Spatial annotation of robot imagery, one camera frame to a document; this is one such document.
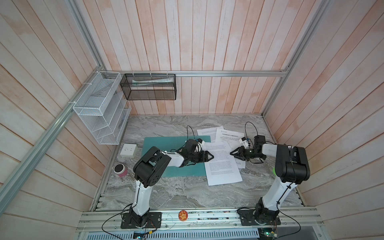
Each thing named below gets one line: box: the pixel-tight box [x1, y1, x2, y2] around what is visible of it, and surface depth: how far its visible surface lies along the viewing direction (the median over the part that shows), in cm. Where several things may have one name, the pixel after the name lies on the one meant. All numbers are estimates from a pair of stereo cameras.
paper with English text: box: [204, 141, 243, 186], surface depth 94 cm
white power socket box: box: [120, 143, 137, 158], surface depth 97 cm
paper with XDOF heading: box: [233, 157, 246, 169], surface depth 95 cm
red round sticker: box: [178, 210, 188, 222], surface depth 76 cm
